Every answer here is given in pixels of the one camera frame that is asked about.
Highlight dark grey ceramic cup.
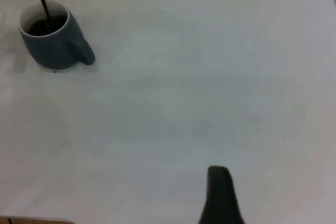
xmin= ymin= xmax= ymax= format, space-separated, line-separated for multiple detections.
xmin=18 ymin=0 xmax=96 ymax=70

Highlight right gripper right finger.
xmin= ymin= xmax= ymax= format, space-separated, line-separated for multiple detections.
xmin=198 ymin=165 xmax=245 ymax=224

